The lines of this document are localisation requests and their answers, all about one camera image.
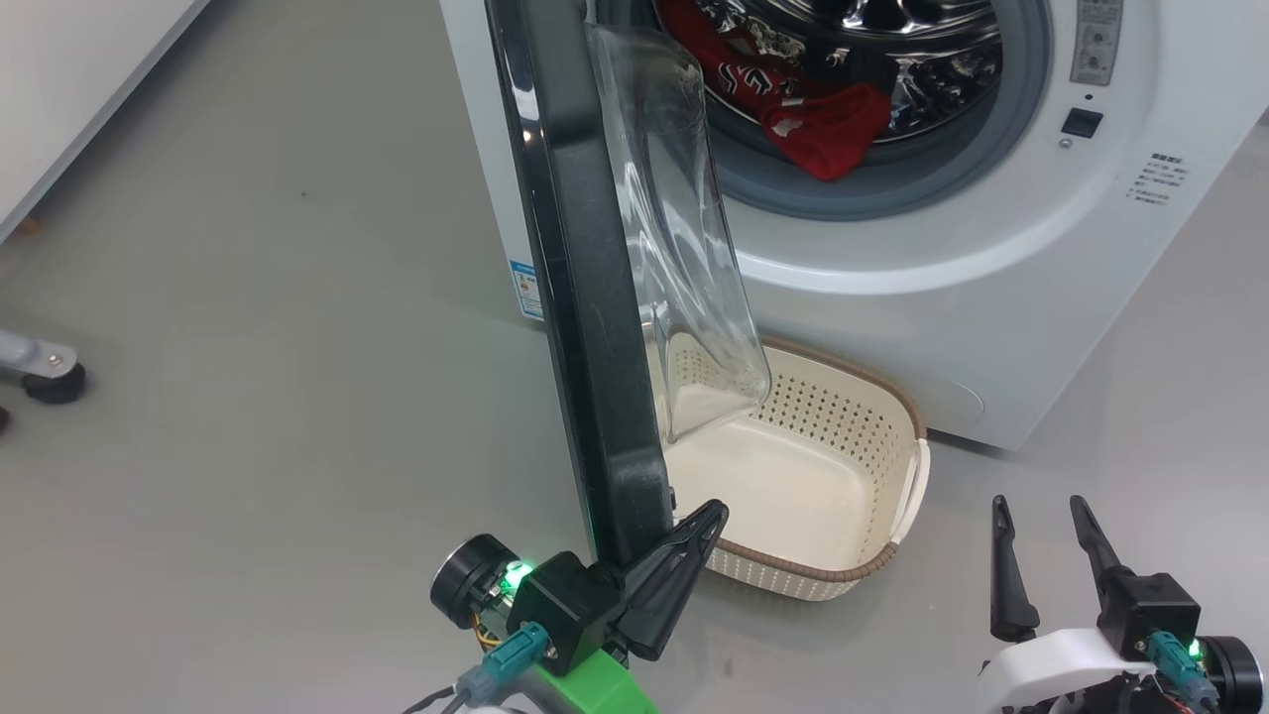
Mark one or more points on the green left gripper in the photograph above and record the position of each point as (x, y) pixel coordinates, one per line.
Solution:
(595, 689)

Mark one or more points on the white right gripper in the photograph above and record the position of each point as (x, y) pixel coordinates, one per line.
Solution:
(1051, 674)

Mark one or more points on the black round glass washer door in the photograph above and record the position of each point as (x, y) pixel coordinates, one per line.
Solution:
(585, 297)

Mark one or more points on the red garment with white trim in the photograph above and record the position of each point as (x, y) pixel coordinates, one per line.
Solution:
(823, 139)

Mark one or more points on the beige perforated laundry basket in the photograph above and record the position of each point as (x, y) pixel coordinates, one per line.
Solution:
(793, 486)

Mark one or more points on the white front-load washing machine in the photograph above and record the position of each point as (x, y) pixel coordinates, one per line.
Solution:
(892, 327)

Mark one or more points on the black door latch socket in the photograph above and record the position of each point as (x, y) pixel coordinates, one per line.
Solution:
(1081, 123)

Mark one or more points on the steel washing machine drum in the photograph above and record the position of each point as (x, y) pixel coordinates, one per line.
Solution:
(932, 59)

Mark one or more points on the black left wrist cylinder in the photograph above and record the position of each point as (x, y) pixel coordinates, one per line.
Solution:
(466, 580)

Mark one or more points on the black wrist cylinder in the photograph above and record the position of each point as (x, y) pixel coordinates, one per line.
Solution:
(466, 580)
(1234, 674)

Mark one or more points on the black right wrist cylinder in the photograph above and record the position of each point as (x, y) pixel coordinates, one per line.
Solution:
(1234, 674)

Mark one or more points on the blue energy label sticker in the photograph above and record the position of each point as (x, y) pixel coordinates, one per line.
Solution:
(525, 293)

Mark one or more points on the grey instruction sticker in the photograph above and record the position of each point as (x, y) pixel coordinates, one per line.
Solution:
(1095, 45)

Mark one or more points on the white partition panel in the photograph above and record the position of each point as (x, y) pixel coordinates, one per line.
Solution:
(69, 89)

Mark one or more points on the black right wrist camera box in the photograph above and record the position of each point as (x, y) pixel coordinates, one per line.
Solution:
(1145, 610)

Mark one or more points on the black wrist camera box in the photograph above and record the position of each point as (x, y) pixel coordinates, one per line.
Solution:
(565, 605)
(1145, 610)

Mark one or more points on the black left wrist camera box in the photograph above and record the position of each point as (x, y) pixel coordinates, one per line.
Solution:
(565, 605)

